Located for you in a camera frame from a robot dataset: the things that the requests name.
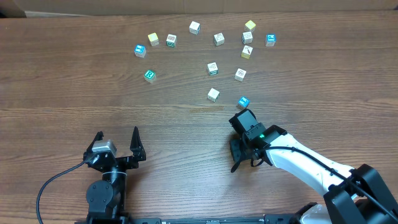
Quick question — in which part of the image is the red picture green block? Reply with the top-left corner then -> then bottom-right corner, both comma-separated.
166,34 -> 177,47

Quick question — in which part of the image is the blue letter wooden block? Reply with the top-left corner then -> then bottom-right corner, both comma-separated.
237,96 -> 251,110

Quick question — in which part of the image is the yellow block top right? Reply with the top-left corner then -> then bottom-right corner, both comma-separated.
244,20 -> 256,32

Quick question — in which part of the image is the grapes picture green G block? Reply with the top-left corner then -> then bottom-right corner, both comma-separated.
207,62 -> 218,76

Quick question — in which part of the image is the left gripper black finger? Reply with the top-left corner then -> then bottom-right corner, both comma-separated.
130,126 -> 146,156
86,131 -> 104,152

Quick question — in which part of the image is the plain wooden block number 9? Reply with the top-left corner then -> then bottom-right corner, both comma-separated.
207,88 -> 220,102

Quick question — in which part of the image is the yellow block left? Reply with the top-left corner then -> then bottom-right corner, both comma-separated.
148,32 -> 159,46

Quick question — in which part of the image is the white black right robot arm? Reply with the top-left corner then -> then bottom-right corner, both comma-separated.
229,109 -> 397,223

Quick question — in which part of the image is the white picture block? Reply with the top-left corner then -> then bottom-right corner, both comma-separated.
242,31 -> 253,44
213,32 -> 225,46

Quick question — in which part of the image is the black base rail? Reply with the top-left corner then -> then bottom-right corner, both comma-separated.
75,214 -> 300,224

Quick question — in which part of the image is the white picture block centre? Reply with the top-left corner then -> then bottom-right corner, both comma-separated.
213,32 -> 225,46

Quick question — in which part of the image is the blue letter P block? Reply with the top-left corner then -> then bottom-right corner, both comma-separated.
266,34 -> 276,47

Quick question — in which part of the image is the blue block far left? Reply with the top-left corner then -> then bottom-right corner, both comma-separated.
134,44 -> 147,58

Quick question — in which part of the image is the white picture block right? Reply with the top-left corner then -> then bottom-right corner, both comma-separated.
242,31 -> 253,44

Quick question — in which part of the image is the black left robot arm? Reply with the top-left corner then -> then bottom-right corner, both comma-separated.
83,128 -> 146,223

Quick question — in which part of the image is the green letter R block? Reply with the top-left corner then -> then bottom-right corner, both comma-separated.
144,70 -> 156,83

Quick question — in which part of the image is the white block top centre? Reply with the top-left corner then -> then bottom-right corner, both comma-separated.
189,21 -> 200,35

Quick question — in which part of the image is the yellow sided tool picture block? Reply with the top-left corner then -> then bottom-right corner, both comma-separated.
241,45 -> 253,59

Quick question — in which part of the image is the shell picture wooden block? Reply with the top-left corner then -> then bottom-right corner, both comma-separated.
234,68 -> 246,82

